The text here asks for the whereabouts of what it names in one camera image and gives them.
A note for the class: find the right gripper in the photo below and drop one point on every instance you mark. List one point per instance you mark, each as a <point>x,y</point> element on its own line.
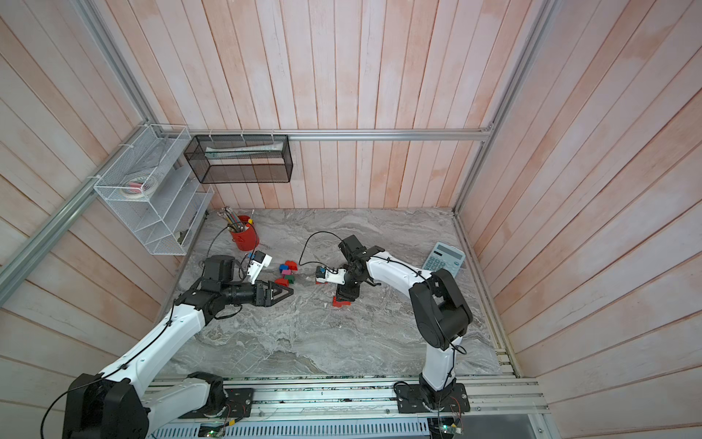
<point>343,292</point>

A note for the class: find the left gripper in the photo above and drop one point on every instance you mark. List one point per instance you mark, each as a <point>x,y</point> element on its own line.
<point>267,299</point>

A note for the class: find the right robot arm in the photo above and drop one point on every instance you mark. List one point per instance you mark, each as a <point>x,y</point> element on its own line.
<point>441,313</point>

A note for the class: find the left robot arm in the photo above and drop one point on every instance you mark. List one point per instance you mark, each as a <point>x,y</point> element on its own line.
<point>113,403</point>

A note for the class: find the red pen cup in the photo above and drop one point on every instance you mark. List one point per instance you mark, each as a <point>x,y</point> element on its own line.
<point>244,235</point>

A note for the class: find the pens in cup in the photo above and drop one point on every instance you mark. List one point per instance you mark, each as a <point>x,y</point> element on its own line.
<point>233,219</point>

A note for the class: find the grey calculator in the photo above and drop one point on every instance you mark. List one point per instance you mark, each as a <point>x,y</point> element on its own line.
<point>444,256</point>

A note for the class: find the black mesh basket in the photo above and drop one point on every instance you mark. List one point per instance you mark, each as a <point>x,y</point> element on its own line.
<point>234,159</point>

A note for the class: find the tape roll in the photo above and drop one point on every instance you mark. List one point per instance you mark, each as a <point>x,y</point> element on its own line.
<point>139,187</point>

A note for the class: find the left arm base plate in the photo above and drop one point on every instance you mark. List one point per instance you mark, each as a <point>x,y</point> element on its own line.
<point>236,403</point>

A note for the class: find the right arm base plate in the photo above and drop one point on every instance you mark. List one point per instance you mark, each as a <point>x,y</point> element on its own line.
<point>422,398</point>

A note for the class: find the white wire shelf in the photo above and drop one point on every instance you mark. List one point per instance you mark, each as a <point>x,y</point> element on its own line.
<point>168,221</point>

